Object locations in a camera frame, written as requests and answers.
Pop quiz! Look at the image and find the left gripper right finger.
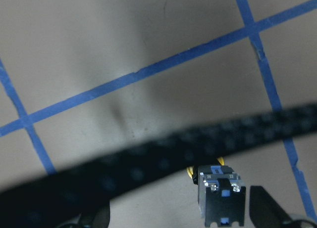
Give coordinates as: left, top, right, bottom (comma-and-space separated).
249, 185, 317, 228

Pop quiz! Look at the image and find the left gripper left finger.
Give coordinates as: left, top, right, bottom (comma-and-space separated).
59, 203, 110, 228

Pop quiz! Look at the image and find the yellow push button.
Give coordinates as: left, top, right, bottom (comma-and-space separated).
186, 157, 246, 228

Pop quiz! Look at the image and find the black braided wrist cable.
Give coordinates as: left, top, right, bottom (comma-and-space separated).
0, 103, 317, 228

